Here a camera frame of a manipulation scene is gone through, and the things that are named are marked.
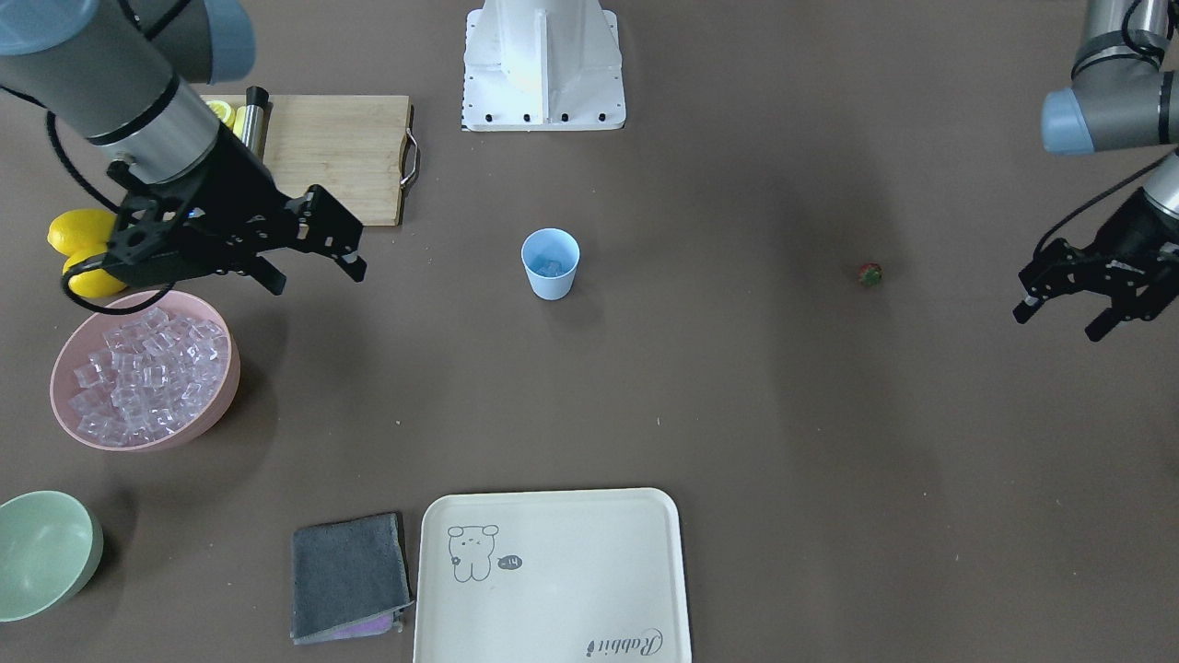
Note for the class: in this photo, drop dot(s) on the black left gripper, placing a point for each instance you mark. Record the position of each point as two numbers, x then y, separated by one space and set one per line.
1142 230

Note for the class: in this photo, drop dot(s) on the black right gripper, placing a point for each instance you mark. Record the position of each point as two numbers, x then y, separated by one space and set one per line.
241 191

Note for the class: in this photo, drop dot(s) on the red strawberry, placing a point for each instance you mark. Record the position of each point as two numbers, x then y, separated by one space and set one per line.
870 274

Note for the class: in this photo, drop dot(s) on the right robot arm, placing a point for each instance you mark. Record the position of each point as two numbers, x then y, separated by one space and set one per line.
122 75

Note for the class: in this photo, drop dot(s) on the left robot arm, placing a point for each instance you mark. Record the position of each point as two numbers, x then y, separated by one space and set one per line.
1119 96

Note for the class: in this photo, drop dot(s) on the pile of clear ice cubes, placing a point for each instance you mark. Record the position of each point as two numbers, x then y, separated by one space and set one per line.
150 377

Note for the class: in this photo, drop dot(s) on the light blue cup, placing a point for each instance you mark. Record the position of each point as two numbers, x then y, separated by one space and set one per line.
551 258

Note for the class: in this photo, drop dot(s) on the ice cube in cup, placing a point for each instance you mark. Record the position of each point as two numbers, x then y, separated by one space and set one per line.
547 268

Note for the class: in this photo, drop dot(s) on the wooden cutting board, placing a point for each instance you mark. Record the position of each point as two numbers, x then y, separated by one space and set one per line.
360 148

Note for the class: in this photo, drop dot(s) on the lemon slice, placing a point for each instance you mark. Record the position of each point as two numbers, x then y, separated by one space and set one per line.
223 110

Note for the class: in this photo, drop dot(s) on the pink bowl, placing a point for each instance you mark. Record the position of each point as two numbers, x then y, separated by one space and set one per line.
90 331

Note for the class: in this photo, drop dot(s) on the yellow lemon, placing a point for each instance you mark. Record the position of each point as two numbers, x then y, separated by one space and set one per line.
94 283
69 233

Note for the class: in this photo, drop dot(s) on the dark grey cloth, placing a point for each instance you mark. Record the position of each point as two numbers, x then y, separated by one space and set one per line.
348 579

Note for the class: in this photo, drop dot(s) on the mint green bowl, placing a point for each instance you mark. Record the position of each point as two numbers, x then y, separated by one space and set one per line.
51 546

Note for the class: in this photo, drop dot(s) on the cream rabbit tray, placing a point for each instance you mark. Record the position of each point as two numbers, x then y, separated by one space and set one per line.
552 576

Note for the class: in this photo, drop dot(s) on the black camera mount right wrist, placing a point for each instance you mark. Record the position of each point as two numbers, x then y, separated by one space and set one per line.
156 239

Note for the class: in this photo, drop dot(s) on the steel handled knife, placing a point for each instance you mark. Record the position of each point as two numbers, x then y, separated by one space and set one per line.
252 117

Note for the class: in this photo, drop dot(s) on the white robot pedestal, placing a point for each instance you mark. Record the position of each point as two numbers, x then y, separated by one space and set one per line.
542 66

